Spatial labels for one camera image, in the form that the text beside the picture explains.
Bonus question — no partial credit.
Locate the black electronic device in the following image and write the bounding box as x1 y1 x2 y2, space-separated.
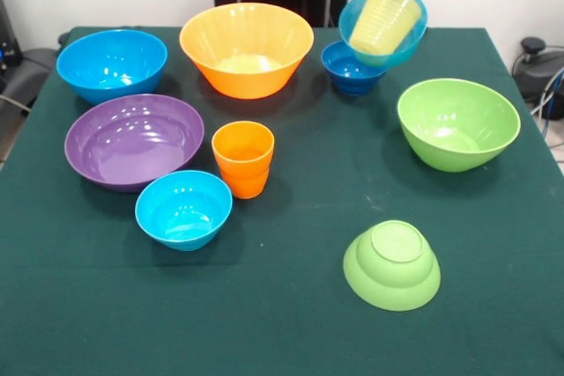
0 0 24 70

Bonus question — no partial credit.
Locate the translucent blue ridged bowl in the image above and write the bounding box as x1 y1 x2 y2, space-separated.
338 0 429 68

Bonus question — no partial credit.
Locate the small dark blue bowl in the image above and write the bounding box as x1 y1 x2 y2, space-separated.
320 40 390 97

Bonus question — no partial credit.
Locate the dark grey seat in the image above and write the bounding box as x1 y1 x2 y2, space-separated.
0 47 61 130

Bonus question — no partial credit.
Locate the large blue bowl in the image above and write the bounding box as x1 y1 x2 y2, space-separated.
56 28 169 106

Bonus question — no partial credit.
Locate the yellow cup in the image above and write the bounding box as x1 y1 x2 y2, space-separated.
349 0 422 54

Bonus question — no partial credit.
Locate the large green bowl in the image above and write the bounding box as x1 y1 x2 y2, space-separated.
397 77 522 173

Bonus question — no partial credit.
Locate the dark green tablecloth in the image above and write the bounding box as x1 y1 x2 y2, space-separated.
0 26 564 376

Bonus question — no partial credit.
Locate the large orange bowl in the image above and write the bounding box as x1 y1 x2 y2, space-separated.
178 2 315 100

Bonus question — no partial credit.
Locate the purple bowl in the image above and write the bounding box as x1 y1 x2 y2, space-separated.
63 93 205 194

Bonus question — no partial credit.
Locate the small green bowl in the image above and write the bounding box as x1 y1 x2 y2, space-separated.
343 219 442 312

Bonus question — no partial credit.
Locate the orange cup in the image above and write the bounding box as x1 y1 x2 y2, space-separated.
211 120 276 200

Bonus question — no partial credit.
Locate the small light blue bowl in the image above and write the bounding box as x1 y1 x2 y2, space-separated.
134 169 234 253

